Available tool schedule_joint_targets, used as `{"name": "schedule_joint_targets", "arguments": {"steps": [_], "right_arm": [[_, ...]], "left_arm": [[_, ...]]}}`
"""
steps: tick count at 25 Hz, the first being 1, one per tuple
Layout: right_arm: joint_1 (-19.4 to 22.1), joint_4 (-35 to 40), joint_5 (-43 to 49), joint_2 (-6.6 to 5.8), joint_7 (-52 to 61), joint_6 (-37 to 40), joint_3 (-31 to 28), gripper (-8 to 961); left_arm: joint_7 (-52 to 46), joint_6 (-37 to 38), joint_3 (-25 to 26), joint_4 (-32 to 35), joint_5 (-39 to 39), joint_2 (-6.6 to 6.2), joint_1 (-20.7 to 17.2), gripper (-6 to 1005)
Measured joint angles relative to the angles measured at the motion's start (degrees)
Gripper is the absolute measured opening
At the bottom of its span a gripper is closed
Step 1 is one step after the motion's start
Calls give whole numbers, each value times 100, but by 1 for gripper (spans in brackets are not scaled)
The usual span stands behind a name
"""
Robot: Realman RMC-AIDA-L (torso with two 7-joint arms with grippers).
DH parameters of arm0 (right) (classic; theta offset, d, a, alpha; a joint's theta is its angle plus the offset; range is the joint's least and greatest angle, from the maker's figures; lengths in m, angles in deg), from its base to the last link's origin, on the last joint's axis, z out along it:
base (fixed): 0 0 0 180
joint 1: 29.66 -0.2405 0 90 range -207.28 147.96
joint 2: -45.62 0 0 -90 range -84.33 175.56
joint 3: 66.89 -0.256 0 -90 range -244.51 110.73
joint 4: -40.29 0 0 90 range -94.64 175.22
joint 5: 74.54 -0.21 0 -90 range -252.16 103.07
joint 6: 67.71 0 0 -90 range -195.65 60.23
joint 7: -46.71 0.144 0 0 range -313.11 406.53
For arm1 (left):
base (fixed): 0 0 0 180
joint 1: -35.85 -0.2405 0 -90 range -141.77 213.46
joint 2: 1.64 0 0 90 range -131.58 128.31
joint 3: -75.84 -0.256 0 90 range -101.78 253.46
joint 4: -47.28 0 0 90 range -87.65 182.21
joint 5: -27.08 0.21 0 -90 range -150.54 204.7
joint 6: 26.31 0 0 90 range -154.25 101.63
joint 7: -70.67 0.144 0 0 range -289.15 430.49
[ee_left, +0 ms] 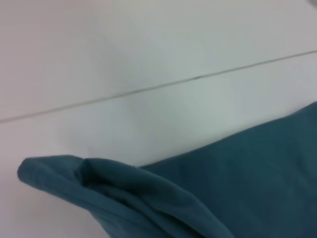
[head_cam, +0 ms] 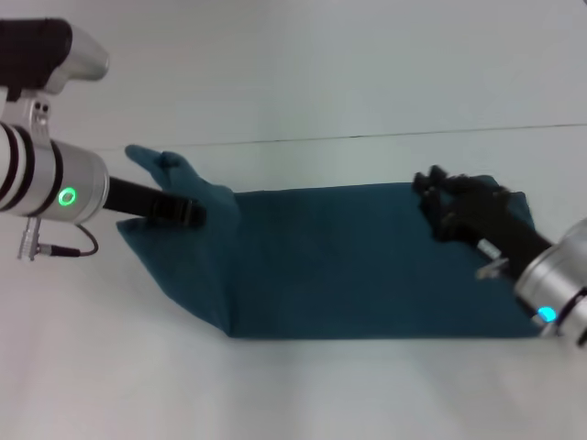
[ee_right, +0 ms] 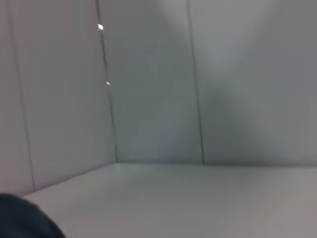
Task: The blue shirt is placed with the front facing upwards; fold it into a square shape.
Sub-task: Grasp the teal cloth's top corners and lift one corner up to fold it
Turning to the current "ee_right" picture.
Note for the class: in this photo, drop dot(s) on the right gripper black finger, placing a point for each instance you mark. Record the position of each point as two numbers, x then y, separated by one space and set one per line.
22 218

